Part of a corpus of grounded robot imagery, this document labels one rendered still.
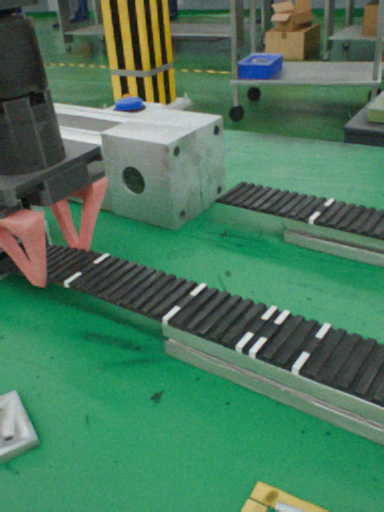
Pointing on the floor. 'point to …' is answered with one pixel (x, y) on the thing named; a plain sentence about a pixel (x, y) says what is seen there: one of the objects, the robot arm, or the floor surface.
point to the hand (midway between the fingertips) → (59, 262)
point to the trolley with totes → (251, 71)
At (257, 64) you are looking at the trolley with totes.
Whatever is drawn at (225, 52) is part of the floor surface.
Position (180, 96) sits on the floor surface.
